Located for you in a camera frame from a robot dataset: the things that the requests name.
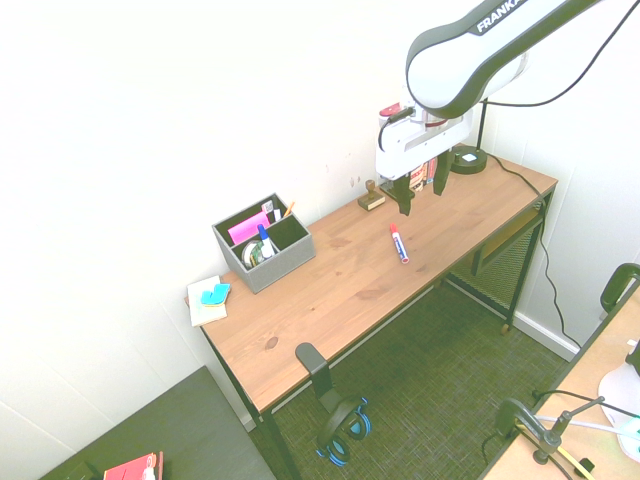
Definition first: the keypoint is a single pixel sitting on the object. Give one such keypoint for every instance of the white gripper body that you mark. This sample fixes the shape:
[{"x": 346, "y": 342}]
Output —
[{"x": 395, "y": 155}]

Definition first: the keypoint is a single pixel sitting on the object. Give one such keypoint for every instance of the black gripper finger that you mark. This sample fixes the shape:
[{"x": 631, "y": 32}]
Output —
[
  {"x": 404, "y": 197},
  {"x": 442, "y": 175}
]

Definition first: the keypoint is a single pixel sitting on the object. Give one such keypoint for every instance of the red capped white marker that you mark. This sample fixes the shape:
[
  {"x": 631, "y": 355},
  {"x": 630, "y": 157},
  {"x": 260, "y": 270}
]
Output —
[{"x": 399, "y": 245}]

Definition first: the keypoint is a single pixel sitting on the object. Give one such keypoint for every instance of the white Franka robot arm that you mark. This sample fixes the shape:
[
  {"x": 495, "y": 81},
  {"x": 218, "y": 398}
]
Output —
[{"x": 450, "y": 70}]

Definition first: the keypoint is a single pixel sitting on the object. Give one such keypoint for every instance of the blue capped white marker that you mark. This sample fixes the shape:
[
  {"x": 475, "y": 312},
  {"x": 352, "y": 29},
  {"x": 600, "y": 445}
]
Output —
[{"x": 265, "y": 240}]

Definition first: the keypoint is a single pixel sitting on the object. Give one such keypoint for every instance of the black lamp base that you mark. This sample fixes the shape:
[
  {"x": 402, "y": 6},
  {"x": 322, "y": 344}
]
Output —
[{"x": 469, "y": 161}]

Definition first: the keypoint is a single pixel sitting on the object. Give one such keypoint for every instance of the wooden rubber stamp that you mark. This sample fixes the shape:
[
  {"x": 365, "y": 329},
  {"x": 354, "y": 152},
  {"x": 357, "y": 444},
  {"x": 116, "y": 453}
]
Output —
[{"x": 371, "y": 199}]

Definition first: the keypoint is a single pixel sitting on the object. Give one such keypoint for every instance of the orange pencil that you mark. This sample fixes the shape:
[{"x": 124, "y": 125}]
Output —
[{"x": 288, "y": 209}]

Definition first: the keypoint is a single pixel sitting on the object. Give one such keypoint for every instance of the small white printed card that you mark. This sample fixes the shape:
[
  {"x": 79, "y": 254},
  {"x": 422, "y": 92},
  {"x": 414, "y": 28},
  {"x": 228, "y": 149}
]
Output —
[{"x": 270, "y": 210}]

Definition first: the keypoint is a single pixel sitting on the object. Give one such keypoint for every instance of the grey fabric desk organizer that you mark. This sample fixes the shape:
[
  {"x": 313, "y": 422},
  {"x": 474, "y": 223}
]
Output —
[{"x": 280, "y": 260}]

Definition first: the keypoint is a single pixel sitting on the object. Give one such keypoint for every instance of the pink sticky note pad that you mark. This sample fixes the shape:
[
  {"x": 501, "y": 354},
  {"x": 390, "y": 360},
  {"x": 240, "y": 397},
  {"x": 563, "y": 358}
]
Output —
[{"x": 247, "y": 227}]

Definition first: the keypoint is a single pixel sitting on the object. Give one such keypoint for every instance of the clear tape dispenser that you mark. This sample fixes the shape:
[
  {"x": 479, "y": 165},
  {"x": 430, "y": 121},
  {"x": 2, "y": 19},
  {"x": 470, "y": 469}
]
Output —
[{"x": 251, "y": 254}]

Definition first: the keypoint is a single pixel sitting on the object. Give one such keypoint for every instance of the black headphone hanger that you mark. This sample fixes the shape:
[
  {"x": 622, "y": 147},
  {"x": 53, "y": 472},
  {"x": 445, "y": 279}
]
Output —
[{"x": 320, "y": 372}]

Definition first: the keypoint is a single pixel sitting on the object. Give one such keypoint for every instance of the cream notepad with green print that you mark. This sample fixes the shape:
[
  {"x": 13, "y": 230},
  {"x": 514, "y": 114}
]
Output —
[{"x": 207, "y": 310}]

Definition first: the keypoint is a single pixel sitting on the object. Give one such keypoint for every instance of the light wooden table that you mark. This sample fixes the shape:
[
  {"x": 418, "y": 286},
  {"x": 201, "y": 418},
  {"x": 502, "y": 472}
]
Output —
[{"x": 590, "y": 360}]

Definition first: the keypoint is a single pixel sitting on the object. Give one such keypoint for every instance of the black and blue headphones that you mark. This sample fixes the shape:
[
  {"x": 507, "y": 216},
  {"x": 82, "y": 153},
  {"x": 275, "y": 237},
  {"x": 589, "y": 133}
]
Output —
[{"x": 345, "y": 430}]

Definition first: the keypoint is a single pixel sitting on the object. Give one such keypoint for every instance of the black metal clamp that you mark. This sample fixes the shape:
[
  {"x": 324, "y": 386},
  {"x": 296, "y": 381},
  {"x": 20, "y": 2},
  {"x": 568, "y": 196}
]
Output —
[{"x": 537, "y": 430}]

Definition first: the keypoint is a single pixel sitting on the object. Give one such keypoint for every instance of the white device base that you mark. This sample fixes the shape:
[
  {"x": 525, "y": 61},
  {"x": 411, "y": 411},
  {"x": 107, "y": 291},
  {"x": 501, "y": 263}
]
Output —
[{"x": 617, "y": 395}]

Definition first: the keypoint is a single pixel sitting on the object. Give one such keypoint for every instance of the red book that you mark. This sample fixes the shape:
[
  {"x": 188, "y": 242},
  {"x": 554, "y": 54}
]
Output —
[{"x": 130, "y": 469}]

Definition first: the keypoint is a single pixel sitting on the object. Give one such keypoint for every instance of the wrist camera with red mount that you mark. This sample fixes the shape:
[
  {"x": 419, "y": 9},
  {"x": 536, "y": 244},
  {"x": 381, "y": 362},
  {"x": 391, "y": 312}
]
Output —
[{"x": 392, "y": 111}]

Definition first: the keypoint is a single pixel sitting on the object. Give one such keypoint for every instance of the wooden desk with black frame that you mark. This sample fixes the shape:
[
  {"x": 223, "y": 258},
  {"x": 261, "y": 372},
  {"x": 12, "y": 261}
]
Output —
[{"x": 340, "y": 280}]

